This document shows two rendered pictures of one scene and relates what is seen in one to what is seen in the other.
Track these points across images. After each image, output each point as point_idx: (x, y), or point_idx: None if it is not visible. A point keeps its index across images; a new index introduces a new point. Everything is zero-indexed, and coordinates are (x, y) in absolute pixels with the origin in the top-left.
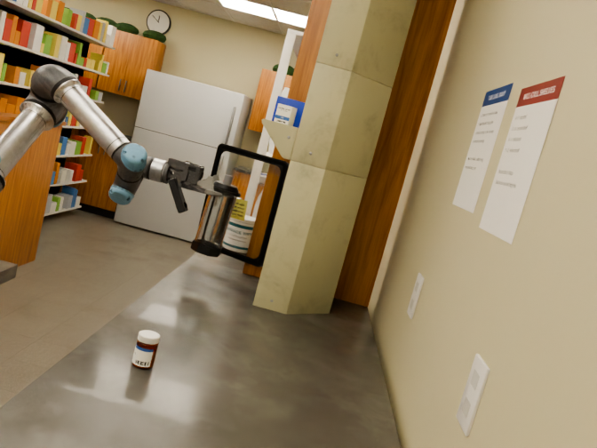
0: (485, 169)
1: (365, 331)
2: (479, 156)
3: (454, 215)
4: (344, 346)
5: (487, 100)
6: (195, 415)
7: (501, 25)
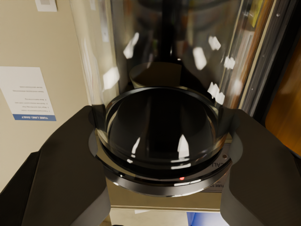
0: (2, 86)
1: None
2: (22, 92)
3: (25, 61)
4: None
5: (48, 117)
6: None
7: None
